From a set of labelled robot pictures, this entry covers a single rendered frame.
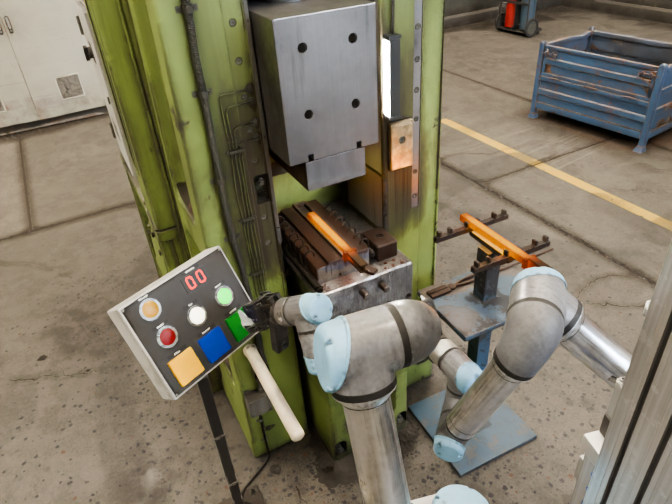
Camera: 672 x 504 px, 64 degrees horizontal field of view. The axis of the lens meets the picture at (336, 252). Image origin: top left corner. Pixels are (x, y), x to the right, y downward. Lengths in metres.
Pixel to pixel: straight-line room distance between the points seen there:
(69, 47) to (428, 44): 5.29
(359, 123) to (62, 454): 2.00
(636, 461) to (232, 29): 1.32
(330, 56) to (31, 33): 5.38
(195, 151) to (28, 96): 5.28
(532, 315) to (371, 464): 0.44
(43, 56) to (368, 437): 6.15
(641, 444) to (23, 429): 2.71
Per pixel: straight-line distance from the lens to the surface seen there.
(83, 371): 3.21
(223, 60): 1.59
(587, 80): 5.43
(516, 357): 1.17
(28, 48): 6.74
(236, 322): 1.58
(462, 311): 2.01
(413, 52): 1.87
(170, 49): 1.55
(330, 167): 1.65
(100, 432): 2.87
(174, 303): 1.50
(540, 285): 1.23
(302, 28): 1.50
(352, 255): 1.80
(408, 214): 2.09
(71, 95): 6.85
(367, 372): 0.90
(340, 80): 1.58
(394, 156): 1.92
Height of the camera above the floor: 2.03
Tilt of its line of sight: 34 degrees down
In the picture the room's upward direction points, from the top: 4 degrees counter-clockwise
